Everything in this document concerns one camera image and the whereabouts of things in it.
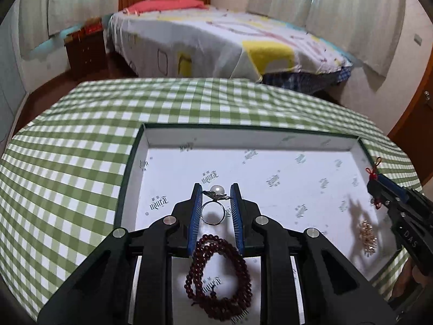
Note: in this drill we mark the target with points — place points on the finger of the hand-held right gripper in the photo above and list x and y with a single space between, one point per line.
380 193
395 188

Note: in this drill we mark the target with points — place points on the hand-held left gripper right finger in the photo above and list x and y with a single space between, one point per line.
236 216

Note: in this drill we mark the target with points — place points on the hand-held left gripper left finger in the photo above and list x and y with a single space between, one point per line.
195 216

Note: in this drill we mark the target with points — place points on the red knot charm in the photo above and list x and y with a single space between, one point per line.
372 175

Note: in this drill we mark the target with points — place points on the green tray with white lining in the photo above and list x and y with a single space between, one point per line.
270 162

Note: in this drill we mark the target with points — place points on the person's right hand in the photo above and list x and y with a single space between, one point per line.
404 277

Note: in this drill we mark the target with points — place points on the brown wooden door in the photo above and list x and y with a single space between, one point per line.
416 122

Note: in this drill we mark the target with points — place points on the green checkered tablecloth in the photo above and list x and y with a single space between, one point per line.
84 162

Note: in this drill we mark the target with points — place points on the blue plaid bed sheet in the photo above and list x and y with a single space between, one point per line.
304 79

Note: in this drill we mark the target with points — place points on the bed with patterned sheet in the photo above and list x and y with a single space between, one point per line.
209 40

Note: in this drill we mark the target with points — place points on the dark wooden nightstand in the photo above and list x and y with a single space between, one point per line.
86 54

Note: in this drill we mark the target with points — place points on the pink pillow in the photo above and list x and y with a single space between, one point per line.
162 5

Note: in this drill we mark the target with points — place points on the red box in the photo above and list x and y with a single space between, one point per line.
93 27

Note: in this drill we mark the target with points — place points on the glass sliding wardrobe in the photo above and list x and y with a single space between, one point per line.
10 84

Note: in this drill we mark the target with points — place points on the white light switch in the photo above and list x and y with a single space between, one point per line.
418 39

